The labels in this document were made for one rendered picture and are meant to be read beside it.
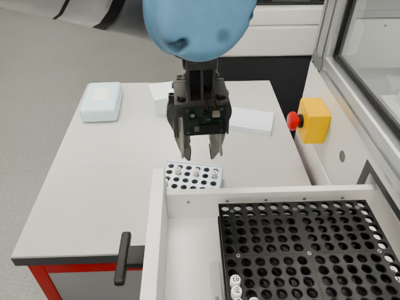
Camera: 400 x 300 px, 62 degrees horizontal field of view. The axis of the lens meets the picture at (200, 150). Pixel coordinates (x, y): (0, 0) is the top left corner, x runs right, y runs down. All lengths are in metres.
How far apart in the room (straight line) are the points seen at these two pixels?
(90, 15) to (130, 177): 0.58
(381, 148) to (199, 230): 0.30
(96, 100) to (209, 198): 0.52
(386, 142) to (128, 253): 0.38
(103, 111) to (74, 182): 0.23
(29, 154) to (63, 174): 1.40
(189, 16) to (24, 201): 1.77
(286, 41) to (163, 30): 0.99
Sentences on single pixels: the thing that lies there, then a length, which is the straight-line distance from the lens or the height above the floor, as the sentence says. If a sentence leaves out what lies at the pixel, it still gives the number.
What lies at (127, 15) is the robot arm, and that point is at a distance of 0.21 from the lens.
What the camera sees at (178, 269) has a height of 0.84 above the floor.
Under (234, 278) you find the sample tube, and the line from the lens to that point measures 0.43.
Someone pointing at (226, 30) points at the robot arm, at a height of 1.21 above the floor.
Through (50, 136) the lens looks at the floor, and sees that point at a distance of 2.30.
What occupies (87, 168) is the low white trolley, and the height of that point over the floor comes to 0.76.
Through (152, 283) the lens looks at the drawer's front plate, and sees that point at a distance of 0.41.
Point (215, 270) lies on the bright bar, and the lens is 0.50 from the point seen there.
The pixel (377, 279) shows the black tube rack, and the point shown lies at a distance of 0.49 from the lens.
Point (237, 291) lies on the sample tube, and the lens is 0.42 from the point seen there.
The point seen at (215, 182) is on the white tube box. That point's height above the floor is 0.79.
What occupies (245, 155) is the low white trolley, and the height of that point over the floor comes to 0.76.
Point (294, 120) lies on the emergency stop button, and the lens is 0.71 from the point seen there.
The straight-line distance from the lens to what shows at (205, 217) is 0.57.
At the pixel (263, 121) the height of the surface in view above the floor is 0.78.
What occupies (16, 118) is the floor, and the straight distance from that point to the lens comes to 2.57.
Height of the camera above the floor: 1.28
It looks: 40 degrees down
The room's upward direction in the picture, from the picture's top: straight up
